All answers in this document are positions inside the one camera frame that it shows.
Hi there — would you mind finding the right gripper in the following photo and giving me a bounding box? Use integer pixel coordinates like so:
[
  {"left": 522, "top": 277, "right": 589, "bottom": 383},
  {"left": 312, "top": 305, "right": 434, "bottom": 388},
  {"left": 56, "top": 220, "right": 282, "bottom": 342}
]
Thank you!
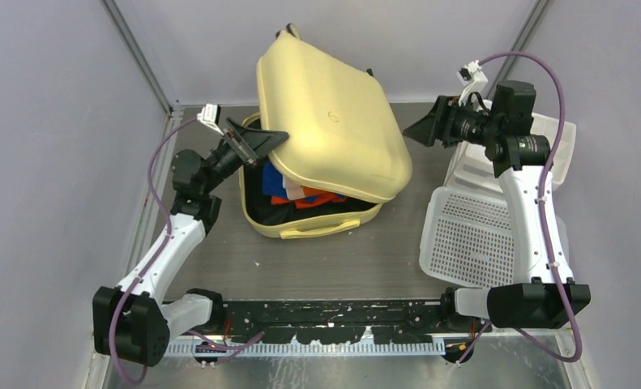
[{"left": 404, "top": 95, "right": 501, "bottom": 148}]

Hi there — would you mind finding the blue folded cloth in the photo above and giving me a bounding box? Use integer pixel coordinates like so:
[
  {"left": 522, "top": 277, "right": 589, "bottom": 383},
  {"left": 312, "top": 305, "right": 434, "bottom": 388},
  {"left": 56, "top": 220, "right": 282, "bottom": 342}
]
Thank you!
[{"left": 261, "top": 160, "right": 321, "bottom": 205}]

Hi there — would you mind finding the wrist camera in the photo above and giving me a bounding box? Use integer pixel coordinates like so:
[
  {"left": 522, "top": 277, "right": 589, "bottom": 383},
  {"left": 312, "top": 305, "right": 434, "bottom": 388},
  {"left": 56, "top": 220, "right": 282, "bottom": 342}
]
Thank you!
[
  {"left": 457, "top": 60, "right": 489, "bottom": 106},
  {"left": 196, "top": 103, "right": 224, "bottom": 137}
]

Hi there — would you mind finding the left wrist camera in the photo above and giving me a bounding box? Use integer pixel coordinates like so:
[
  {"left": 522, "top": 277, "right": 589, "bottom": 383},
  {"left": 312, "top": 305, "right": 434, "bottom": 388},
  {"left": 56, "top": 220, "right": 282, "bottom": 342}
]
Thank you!
[{"left": 196, "top": 103, "right": 224, "bottom": 137}]

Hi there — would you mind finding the white divided organizer tray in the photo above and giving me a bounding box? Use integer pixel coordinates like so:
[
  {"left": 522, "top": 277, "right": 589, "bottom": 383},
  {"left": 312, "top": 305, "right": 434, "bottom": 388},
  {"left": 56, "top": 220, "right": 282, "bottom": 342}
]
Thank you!
[{"left": 444, "top": 113, "right": 577, "bottom": 198}]

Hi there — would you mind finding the orange folded garment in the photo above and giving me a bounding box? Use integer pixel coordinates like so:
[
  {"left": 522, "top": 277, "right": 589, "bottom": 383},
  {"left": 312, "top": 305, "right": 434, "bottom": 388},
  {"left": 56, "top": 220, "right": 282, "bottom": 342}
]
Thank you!
[{"left": 269, "top": 186, "right": 348, "bottom": 209}]

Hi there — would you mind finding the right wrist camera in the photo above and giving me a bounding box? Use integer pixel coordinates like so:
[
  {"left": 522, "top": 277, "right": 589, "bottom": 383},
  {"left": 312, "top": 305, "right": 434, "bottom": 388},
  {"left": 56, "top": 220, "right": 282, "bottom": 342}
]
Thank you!
[{"left": 457, "top": 60, "right": 489, "bottom": 106}]

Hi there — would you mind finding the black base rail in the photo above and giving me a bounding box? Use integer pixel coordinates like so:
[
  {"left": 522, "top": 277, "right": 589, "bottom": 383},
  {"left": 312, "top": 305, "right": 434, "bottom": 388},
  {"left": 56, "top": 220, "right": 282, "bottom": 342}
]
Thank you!
[{"left": 173, "top": 299, "right": 493, "bottom": 346}]

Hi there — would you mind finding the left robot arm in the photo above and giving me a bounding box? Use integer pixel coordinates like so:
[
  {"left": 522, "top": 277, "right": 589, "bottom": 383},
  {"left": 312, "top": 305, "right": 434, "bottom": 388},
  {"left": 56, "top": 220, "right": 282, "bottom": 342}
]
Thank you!
[{"left": 92, "top": 119, "right": 289, "bottom": 367}]

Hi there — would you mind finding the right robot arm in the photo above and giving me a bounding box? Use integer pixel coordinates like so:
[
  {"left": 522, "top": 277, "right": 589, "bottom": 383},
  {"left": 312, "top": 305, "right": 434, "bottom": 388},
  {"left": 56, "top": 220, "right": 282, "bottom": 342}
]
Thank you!
[{"left": 404, "top": 81, "right": 592, "bottom": 332}]

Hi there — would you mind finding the orange and pink folded cloth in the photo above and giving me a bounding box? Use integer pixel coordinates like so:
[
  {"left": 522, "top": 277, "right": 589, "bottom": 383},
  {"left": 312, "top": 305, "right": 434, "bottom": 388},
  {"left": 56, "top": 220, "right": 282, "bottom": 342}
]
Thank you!
[{"left": 282, "top": 176, "right": 306, "bottom": 201}]

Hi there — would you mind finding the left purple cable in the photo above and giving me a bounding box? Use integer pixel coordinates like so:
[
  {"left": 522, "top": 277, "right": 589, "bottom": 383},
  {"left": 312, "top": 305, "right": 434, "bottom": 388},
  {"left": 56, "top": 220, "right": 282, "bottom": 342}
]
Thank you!
[{"left": 108, "top": 118, "right": 267, "bottom": 386}]

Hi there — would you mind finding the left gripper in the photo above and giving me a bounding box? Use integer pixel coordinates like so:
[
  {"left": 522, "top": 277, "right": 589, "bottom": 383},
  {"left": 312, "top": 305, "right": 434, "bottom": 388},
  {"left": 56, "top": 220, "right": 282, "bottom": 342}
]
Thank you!
[{"left": 203, "top": 119, "right": 289, "bottom": 195}]

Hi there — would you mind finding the white perforated plastic basket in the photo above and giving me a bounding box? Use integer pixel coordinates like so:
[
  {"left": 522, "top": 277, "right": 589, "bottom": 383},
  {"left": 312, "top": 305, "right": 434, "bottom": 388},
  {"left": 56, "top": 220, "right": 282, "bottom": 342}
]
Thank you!
[{"left": 419, "top": 186, "right": 570, "bottom": 289}]

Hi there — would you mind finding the yellow hard-shell suitcase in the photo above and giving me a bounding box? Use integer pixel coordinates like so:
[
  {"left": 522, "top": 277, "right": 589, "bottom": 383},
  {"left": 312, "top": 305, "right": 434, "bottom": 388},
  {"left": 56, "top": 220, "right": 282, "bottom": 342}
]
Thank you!
[{"left": 238, "top": 24, "right": 412, "bottom": 239}]

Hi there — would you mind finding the slotted metal cable duct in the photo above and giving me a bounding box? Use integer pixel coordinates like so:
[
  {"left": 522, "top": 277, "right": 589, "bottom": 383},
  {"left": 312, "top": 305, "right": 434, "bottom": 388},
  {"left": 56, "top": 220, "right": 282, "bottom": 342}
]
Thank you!
[{"left": 165, "top": 338, "right": 446, "bottom": 358}]

